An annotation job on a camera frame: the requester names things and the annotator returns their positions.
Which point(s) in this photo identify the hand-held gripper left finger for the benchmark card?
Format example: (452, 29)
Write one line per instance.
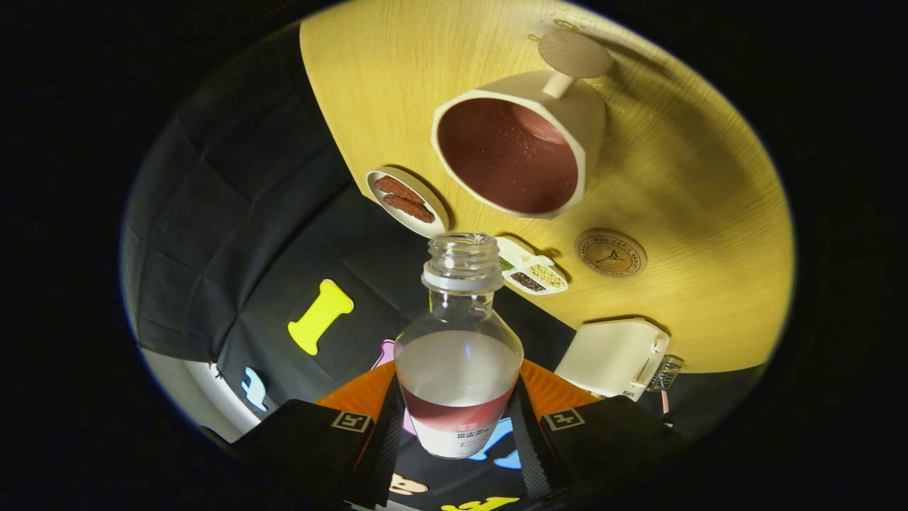
(379, 461)

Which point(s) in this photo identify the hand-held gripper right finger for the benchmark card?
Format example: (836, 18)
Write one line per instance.
(532, 454)

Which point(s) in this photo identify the clear juice bottle pink label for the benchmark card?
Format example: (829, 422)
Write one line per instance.
(457, 369)

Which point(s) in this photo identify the round cork coaster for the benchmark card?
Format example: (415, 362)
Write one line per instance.
(610, 253)

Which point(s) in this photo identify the white toaster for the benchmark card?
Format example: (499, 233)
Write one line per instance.
(610, 355)

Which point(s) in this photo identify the pink straw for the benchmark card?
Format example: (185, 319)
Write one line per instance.
(665, 401)

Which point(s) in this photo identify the white divided bean dish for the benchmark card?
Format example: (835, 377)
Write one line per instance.
(539, 273)

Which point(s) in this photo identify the red meat piece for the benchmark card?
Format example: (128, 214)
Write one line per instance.
(397, 189)
(409, 209)

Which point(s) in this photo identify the white round plate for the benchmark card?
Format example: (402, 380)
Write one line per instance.
(429, 206)

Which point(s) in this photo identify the black backdrop cloth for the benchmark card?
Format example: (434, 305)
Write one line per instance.
(213, 213)

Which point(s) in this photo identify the wooden table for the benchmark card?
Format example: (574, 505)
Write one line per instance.
(709, 177)

